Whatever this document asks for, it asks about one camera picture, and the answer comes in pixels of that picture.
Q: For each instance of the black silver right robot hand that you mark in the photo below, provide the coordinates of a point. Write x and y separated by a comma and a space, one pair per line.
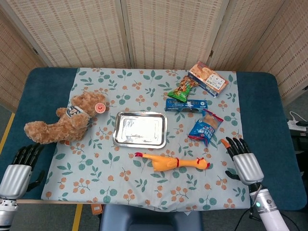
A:
247, 167

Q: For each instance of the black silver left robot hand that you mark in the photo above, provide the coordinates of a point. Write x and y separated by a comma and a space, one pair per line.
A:
15, 179

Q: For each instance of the yellow rubber chicken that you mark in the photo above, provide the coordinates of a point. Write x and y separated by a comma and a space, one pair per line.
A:
166, 163

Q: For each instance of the silver metal tray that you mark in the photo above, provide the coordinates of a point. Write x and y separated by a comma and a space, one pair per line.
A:
140, 130

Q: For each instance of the blue bread snack packet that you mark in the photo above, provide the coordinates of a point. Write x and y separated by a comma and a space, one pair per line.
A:
204, 130

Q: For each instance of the white power strip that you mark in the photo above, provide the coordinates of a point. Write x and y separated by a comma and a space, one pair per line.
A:
294, 125

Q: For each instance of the brown teddy bear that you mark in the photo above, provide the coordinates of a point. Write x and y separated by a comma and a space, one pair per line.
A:
69, 122

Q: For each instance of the small orange tag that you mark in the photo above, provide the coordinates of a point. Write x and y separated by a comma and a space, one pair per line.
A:
96, 209

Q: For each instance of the blue cookie box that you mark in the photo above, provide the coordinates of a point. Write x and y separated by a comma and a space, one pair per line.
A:
185, 105

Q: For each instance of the orange white biscuit box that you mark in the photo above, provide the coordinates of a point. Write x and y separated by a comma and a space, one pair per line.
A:
209, 78

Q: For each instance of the green snack bag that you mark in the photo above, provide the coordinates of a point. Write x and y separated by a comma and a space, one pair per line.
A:
183, 90

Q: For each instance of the dark blue padded seat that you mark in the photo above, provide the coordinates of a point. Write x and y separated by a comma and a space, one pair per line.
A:
149, 219

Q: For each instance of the floral leaf print tablecloth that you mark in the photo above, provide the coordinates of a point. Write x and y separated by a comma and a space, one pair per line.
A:
134, 183

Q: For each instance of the beige woven folding screen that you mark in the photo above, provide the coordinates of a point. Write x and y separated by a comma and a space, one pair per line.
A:
168, 31

